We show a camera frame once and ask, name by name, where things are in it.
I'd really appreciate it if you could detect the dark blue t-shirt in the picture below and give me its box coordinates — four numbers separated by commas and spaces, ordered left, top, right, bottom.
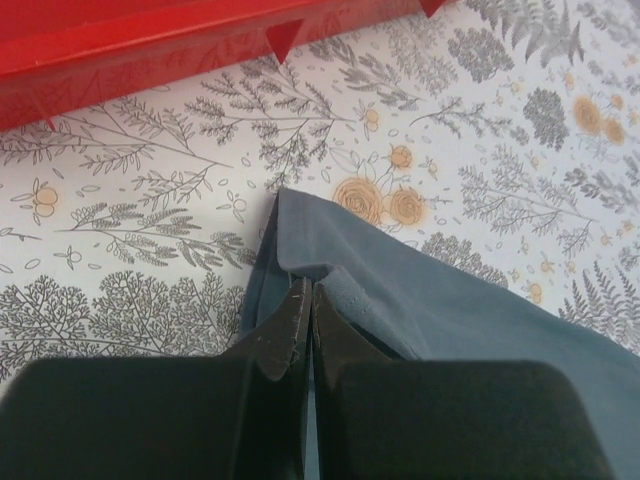
240, 189, 639, 479

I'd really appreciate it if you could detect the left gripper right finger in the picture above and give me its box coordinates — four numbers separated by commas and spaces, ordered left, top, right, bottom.
312, 286, 614, 479

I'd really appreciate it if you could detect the floral table mat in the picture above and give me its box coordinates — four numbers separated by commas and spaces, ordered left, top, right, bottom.
1, 1, 639, 379

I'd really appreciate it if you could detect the red plastic bin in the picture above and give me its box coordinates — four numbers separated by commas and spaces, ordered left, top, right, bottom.
1, 1, 443, 130

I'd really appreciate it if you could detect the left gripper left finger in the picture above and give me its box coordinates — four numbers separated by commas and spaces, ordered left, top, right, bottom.
1, 279, 312, 479

